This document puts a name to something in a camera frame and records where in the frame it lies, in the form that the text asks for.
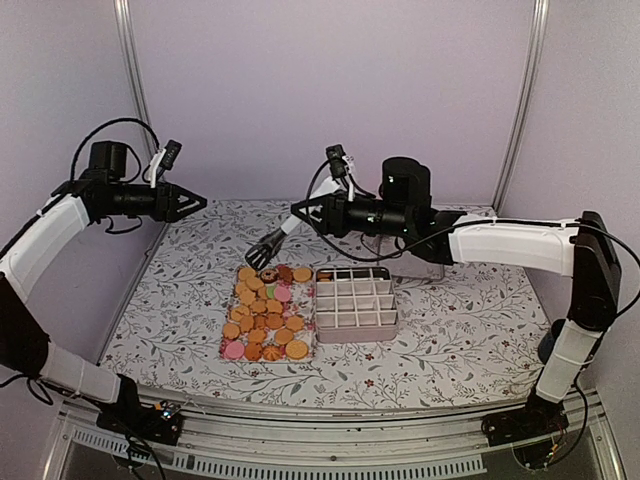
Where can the front aluminium rail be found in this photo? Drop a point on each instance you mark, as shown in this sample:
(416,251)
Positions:
(226,439)

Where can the right aluminium post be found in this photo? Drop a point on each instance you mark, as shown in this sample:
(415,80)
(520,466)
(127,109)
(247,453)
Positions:
(534,53)

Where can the floral tablecloth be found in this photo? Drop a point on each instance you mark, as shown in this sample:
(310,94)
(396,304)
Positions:
(466,335)

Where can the chocolate sprinkle donut cookie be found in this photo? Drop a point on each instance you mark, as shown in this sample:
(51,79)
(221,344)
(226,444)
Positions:
(269,275)

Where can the round cream sandwich cookie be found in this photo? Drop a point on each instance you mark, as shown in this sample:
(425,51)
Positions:
(296,349)

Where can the swirl butter cookie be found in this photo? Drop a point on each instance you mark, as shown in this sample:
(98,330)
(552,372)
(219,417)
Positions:
(272,353)

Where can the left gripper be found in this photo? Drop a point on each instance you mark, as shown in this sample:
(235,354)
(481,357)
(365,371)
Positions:
(167,205)

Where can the pink round cookie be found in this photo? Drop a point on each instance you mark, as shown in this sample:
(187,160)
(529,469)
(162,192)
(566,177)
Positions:
(234,350)

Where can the floral cookie tray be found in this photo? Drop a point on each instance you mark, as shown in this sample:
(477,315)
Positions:
(257,321)

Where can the metal tin lid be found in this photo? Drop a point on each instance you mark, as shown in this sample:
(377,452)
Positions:
(406,265)

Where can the compartment tin box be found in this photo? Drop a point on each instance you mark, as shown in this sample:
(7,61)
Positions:
(355,305)

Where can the aluminium post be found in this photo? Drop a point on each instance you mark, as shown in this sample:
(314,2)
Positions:
(133,71)
(534,53)

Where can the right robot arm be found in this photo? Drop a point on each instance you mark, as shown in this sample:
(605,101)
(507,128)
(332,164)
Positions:
(581,249)

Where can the pink sandwich cookie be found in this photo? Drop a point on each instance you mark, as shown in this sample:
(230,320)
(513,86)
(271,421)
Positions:
(282,294)

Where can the dark blue cup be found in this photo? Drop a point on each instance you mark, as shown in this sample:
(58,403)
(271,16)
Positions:
(547,343)

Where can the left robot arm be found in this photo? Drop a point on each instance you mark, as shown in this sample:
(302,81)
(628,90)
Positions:
(101,192)

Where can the left aluminium post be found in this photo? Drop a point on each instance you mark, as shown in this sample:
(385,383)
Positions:
(133,71)

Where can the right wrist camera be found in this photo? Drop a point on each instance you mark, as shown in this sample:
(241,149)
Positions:
(340,168)

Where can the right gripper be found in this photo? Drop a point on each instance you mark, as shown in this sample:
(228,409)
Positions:
(331,218)

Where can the metal tongs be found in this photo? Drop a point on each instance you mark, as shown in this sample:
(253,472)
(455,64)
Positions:
(267,247)

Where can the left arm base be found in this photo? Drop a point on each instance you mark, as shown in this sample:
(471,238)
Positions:
(145,422)

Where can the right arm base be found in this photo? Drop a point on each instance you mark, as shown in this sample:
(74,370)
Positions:
(535,418)

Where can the round biscuit top right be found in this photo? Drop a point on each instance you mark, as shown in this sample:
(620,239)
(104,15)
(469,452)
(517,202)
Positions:
(302,274)

